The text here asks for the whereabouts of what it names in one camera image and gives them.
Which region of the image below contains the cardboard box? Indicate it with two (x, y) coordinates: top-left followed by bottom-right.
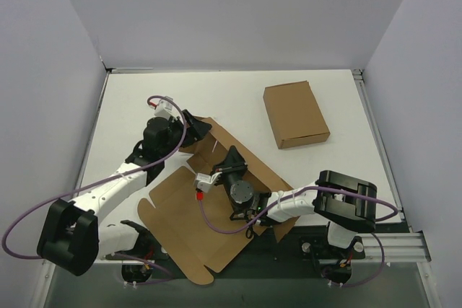
(137, 118), (291, 286)
(263, 81), (330, 149)

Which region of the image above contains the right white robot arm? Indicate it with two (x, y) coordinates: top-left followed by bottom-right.
(212, 146), (377, 249)

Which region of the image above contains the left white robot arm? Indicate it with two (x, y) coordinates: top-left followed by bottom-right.
(37, 110), (212, 276)

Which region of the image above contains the folded closed cardboard box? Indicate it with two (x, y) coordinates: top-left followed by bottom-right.
(263, 81), (330, 149)

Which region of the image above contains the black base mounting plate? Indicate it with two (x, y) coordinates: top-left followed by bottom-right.
(121, 226), (365, 286)

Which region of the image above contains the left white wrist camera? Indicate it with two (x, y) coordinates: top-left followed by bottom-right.
(148, 97), (178, 120)

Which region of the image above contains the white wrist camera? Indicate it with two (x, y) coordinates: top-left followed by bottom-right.
(193, 172), (221, 201)
(148, 97), (178, 120)

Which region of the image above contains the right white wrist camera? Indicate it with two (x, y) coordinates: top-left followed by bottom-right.
(193, 172), (221, 201)

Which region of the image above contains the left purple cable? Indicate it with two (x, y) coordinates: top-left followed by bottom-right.
(1, 94), (187, 260)

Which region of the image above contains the aluminium frame rail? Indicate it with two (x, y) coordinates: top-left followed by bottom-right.
(352, 69), (431, 263)

